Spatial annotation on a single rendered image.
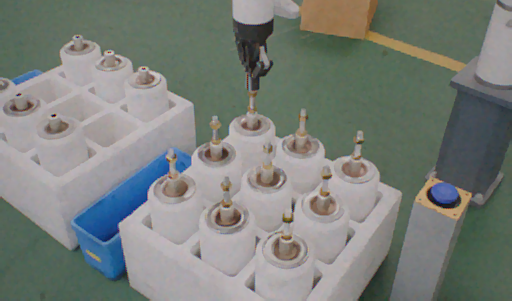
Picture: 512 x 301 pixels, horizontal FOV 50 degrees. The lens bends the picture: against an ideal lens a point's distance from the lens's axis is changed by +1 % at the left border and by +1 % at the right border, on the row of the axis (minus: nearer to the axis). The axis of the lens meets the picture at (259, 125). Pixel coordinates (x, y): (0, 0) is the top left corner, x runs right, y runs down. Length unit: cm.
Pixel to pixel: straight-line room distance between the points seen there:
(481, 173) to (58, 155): 93
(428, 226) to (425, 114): 78
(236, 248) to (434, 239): 32
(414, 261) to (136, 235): 49
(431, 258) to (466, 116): 42
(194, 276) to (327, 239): 23
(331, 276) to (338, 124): 70
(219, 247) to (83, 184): 38
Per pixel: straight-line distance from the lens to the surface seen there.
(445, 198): 92
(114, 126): 136
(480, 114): 129
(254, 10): 96
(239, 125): 113
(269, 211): 100
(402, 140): 156
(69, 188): 117
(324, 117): 160
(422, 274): 102
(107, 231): 126
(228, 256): 94
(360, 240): 102
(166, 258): 100
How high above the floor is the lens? 93
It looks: 37 degrees down
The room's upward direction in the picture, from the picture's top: 1 degrees clockwise
